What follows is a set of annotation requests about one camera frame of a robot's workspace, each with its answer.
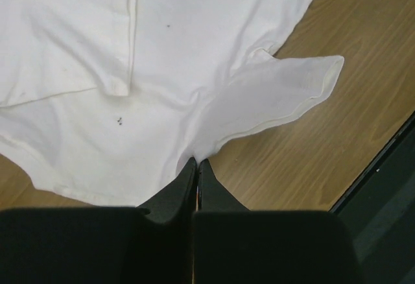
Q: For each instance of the white t shirt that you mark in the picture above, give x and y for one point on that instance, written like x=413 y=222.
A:
x=104 y=101

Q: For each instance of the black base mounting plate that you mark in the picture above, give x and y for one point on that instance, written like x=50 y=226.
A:
x=378 y=210

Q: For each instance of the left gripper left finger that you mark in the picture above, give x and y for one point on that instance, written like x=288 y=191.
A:
x=175 y=199

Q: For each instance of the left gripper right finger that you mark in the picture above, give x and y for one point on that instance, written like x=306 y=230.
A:
x=212 y=195

